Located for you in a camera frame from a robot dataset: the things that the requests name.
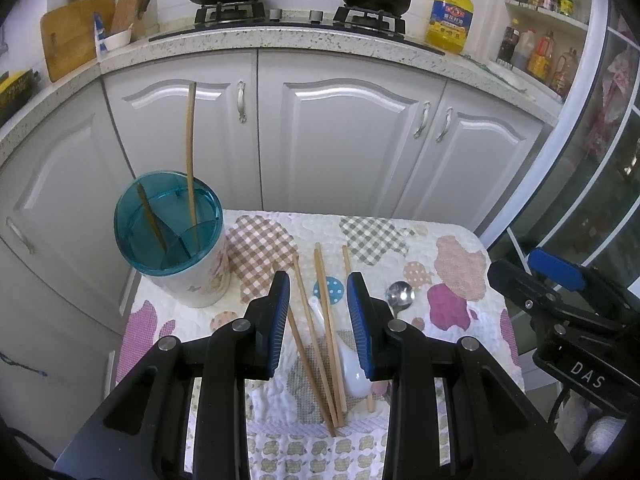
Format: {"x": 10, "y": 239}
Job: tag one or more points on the yellow cooking oil bottle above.
{"x": 447, "y": 20}

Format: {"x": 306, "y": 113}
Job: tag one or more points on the white ceramic spoon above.
{"x": 350, "y": 382}

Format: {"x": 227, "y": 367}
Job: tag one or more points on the glass sliding door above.
{"x": 590, "y": 160}

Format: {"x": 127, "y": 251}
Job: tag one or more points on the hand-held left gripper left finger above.
{"x": 277, "y": 320}

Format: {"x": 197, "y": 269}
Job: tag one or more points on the wooden knife block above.
{"x": 125, "y": 15}

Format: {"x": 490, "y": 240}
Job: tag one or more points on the pink floral cloth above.
{"x": 620, "y": 85}

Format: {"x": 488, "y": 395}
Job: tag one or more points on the metal spoon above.
{"x": 400, "y": 294}

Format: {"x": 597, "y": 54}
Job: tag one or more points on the black gas stove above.
{"x": 300, "y": 22}

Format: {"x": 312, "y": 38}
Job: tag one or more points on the person's right hand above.
{"x": 605, "y": 435}

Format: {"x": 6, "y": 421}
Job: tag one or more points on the teal-lidded utensil holder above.
{"x": 200, "y": 280}

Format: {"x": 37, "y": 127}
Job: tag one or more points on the speckled stone countertop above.
{"x": 300, "y": 42}

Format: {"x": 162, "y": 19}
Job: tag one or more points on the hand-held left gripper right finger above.
{"x": 360, "y": 320}

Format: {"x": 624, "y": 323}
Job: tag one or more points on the wooden cutting board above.
{"x": 70, "y": 40}

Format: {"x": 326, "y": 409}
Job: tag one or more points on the white bowl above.
{"x": 117, "y": 40}

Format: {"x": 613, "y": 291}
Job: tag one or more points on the blue and white packet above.
{"x": 100, "y": 35}

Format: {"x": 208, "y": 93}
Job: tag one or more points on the group of condiment bottles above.
{"x": 540, "y": 55}

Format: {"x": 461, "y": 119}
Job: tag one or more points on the white corner shelf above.
{"x": 545, "y": 17}

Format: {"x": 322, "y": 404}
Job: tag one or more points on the white cabinet door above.
{"x": 345, "y": 150}
{"x": 45, "y": 320}
{"x": 490, "y": 170}
{"x": 170, "y": 125}
{"x": 60, "y": 185}

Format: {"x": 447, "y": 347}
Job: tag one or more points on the patchwork quilted table cover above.
{"x": 450, "y": 310}

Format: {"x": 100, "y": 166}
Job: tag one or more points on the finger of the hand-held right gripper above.
{"x": 520, "y": 285}
{"x": 555, "y": 267}

